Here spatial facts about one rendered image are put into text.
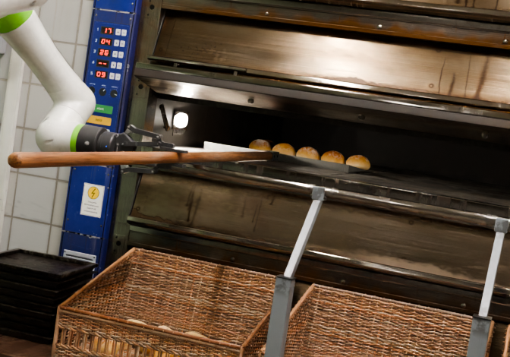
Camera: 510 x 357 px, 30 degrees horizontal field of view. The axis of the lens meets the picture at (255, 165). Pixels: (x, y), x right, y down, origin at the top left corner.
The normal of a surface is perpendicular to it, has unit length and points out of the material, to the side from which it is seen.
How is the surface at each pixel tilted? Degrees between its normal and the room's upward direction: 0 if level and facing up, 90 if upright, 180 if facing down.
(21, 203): 90
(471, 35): 90
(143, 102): 90
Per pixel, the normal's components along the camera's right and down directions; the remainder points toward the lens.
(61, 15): -0.30, 0.00
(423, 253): -0.24, -0.33
